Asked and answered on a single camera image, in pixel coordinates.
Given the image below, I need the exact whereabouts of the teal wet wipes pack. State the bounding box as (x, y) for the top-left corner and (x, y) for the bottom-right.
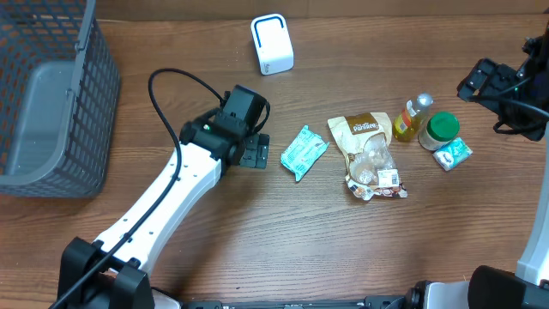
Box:
(281, 125), (329, 182)

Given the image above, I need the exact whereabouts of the green lid white jar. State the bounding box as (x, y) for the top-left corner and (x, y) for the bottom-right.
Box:
(418, 112), (461, 151)

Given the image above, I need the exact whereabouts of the small teal tissue pack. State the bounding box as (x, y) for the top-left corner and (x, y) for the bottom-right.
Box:
(433, 137), (473, 171)

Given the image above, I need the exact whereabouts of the yellow oil bottle silver cap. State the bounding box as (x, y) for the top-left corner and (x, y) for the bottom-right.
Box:
(392, 93), (434, 142)

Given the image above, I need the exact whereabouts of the brown Pantree snack bag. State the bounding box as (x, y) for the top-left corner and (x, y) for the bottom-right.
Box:
(328, 112), (407, 202)

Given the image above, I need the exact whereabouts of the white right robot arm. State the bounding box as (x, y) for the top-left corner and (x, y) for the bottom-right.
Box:
(389, 33), (548, 308)

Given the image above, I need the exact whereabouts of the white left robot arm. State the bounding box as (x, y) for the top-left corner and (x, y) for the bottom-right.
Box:
(54, 85), (270, 308)

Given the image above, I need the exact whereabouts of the white barcode scanner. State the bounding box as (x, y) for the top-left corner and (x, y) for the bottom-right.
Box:
(250, 14), (294, 76)

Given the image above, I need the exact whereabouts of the dark grey plastic basket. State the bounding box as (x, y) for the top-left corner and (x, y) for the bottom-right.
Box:
(1, 0), (121, 198)

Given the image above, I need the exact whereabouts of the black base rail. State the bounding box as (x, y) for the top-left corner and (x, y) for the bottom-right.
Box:
(181, 295), (405, 309)

